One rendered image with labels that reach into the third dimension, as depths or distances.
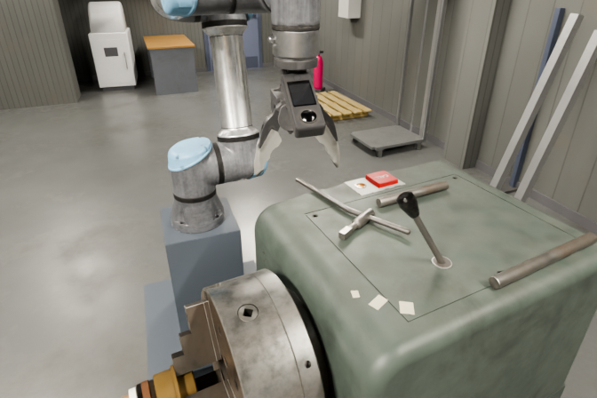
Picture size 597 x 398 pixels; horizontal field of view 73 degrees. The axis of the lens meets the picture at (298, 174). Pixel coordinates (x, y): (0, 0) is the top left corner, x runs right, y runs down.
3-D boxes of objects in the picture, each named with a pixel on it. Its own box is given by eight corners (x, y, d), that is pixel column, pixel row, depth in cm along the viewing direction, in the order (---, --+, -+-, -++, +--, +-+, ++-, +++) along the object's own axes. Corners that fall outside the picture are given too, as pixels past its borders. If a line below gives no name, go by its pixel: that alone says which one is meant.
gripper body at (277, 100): (309, 117, 75) (310, 51, 70) (322, 133, 68) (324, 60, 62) (269, 120, 74) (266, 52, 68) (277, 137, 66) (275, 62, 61)
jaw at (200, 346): (233, 347, 77) (218, 286, 78) (239, 353, 72) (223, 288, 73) (174, 370, 72) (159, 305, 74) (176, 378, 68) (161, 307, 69)
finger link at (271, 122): (272, 153, 70) (300, 112, 68) (274, 157, 69) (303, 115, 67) (250, 140, 68) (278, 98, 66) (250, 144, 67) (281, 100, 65)
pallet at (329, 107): (372, 118, 540) (373, 110, 535) (320, 124, 515) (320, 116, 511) (336, 97, 634) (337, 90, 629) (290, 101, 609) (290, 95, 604)
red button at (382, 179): (383, 176, 107) (384, 170, 106) (397, 186, 102) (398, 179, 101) (364, 181, 105) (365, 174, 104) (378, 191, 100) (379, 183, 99)
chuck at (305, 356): (256, 329, 98) (258, 235, 80) (316, 466, 76) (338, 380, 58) (242, 334, 97) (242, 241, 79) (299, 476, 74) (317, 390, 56)
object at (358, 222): (346, 242, 79) (375, 218, 87) (346, 233, 78) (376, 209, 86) (337, 238, 81) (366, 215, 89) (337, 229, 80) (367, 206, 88)
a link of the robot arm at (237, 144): (212, 179, 118) (183, -24, 103) (261, 171, 123) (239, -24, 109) (221, 190, 107) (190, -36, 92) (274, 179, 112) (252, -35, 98)
